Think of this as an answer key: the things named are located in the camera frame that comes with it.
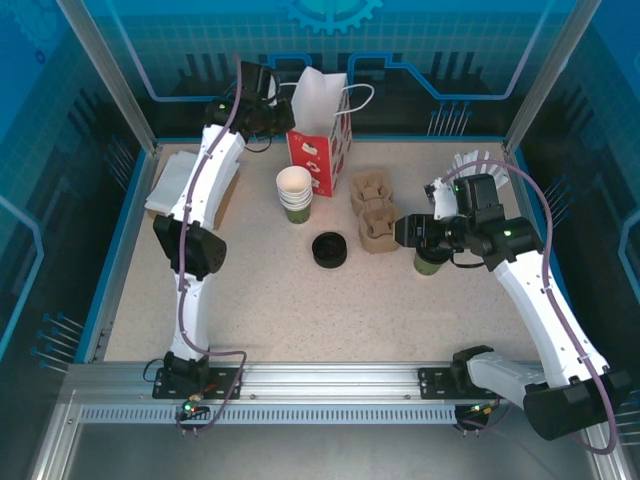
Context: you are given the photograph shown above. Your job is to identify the single green paper cup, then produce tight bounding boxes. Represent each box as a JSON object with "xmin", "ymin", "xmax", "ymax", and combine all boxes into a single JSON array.
[{"xmin": 413, "ymin": 247, "xmax": 454, "ymax": 277}]

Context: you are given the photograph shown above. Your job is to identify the white red paper gift bag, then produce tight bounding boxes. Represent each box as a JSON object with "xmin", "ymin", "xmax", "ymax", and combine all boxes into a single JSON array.
[{"xmin": 277, "ymin": 66, "xmax": 375, "ymax": 199}]

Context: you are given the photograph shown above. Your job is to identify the brown pulp cup carrier stack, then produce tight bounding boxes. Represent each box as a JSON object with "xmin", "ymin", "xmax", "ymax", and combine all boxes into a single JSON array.
[{"xmin": 349, "ymin": 172, "xmax": 404, "ymax": 254}]

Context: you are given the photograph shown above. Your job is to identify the bundle of white wrapped straws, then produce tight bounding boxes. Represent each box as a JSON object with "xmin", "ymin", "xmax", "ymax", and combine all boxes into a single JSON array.
[{"xmin": 449, "ymin": 148, "xmax": 510, "ymax": 189}]

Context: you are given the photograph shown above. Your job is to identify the stack of black cup lids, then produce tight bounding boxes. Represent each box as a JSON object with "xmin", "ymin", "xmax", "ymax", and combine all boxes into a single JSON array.
[{"xmin": 310, "ymin": 231, "xmax": 349, "ymax": 271}]

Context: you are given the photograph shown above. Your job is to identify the stack of green paper cups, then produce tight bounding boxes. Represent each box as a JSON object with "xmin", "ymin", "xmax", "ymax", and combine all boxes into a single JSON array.
[{"xmin": 275, "ymin": 166, "xmax": 315, "ymax": 225}]

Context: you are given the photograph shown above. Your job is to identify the stack of white napkins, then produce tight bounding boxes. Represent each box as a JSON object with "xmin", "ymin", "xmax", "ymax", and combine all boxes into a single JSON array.
[{"xmin": 144, "ymin": 152, "xmax": 241, "ymax": 216}]

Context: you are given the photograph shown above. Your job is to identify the right green lit connector board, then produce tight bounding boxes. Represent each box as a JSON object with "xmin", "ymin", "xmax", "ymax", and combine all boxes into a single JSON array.
[{"xmin": 457, "ymin": 399, "xmax": 501, "ymax": 426}]

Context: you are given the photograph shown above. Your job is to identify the green lit connector board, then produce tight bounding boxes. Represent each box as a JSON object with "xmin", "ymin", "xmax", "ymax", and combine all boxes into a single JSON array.
[
  {"xmin": 174, "ymin": 399, "xmax": 211, "ymax": 421},
  {"xmin": 457, "ymin": 399, "xmax": 501, "ymax": 426}
]

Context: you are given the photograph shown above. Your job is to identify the left green lit connector board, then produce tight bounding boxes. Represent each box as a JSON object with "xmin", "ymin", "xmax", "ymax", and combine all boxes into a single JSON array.
[{"xmin": 174, "ymin": 399, "xmax": 211, "ymax": 421}]

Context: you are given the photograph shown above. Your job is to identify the thin black right camera cable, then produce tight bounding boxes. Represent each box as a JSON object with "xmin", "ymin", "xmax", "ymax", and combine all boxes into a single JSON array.
[{"xmin": 449, "ymin": 253, "xmax": 489, "ymax": 269}]

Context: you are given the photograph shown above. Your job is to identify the thin black camera cable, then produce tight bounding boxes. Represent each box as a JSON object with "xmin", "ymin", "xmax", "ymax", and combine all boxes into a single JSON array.
[
  {"xmin": 244, "ymin": 133, "xmax": 275, "ymax": 154},
  {"xmin": 449, "ymin": 253, "xmax": 489, "ymax": 269}
]

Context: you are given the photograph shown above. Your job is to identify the thin black left camera cable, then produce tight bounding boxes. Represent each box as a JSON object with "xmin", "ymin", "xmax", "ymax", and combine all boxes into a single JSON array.
[{"xmin": 244, "ymin": 133, "xmax": 275, "ymax": 154}]

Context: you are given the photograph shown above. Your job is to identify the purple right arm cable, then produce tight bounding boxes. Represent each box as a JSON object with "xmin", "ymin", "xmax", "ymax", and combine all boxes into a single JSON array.
[{"xmin": 439, "ymin": 159, "xmax": 619, "ymax": 456}]

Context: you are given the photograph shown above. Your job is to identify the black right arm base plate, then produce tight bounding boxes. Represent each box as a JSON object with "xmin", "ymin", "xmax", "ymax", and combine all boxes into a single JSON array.
[{"xmin": 417, "ymin": 366, "xmax": 469, "ymax": 401}]

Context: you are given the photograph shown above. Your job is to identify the left aluminium frame post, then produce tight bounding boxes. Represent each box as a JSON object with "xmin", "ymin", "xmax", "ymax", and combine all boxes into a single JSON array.
[{"xmin": 54, "ymin": 0, "xmax": 162, "ymax": 156}]

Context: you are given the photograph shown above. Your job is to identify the aluminium frame post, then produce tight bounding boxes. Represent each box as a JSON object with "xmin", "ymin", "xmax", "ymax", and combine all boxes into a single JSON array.
[
  {"xmin": 54, "ymin": 0, "xmax": 162, "ymax": 156},
  {"xmin": 502, "ymin": 0, "xmax": 606, "ymax": 154}
]

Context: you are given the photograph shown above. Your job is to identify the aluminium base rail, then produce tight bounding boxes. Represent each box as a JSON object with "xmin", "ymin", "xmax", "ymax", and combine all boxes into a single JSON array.
[{"xmin": 67, "ymin": 362, "xmax": 601, "ymax": 404}]

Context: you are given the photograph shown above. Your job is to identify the right aluminium frame post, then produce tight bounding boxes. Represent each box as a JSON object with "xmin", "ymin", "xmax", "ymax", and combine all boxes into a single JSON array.
[{"xmin": 502, "ymin": 0, "xmax": 606, "ymax": 154}]

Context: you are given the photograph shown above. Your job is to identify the grey slotted cable duct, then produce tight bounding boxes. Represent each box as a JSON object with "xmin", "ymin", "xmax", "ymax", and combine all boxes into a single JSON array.
[{"xmin": 79, "ymin": 405, "xmax": 464, "ymax": 426}]

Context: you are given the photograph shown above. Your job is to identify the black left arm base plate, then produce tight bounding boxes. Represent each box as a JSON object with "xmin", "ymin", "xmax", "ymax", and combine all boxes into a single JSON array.
[{"xmin": 152, "ymin": 367, "xmax": 245, "ymax": 401}]

